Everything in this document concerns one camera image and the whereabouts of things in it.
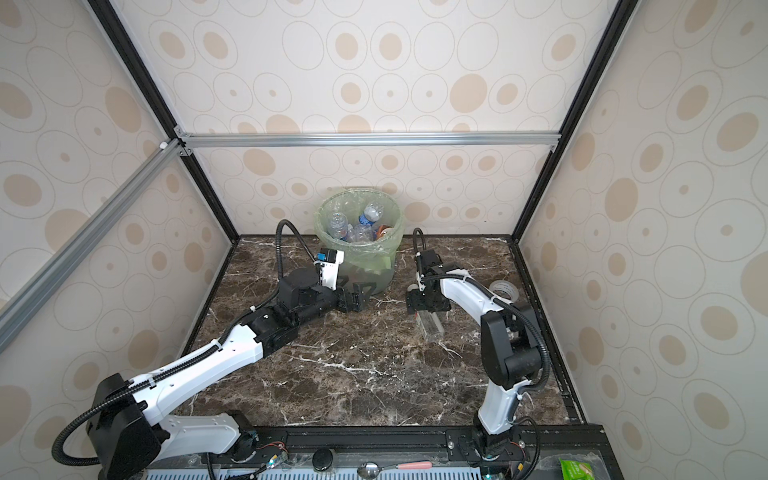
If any brown tea bottle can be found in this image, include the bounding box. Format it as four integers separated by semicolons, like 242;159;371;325
376;225;393;239

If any grey mesh waste bin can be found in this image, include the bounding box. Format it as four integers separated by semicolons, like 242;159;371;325
315;189;406;295

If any left black corrugated cable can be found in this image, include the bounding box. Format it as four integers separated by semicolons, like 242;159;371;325
50;218;319;468

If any crushed clear bottle blue cap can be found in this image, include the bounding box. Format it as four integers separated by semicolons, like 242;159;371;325
347;224;375;243

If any clear Pocari Sweat bottle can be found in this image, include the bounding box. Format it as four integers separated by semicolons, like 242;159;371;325
328;212;349;241

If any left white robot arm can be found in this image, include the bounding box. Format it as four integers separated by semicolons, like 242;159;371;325
85;267;376;479

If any black corrugated cable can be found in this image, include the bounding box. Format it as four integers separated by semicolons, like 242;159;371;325
50;218;319;468
411;227;552;480

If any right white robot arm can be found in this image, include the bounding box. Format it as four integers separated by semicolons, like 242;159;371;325
406;249;551;435

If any green plastic bin liner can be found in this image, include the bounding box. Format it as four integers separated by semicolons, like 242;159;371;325
313;187;407;274

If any clear bottle green white label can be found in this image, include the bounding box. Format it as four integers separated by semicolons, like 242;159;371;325
416;310;445;343

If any black round knob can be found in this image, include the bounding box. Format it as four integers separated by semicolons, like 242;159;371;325
311;448;334;473

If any right black corrugated cable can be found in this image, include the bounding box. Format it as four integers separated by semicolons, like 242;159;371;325
411;227;552;480

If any left slanted aluminium bar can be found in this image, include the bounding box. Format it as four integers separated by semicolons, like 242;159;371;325
1;139;182;350

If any horizontal aluminium frame bar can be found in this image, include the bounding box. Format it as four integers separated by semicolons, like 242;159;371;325
180;131;561;148

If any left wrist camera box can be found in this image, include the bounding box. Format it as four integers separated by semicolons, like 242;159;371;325
315;248;345;290

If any green packet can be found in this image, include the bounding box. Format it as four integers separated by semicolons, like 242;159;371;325
560;459;596;480

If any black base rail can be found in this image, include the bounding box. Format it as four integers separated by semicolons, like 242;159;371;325
167;423;625;480

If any clear adhesive tape roll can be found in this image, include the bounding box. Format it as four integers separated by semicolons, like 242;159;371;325
489;280;520;303

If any metal spoon pink handle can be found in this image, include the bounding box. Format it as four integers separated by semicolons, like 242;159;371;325
356;461;433;480

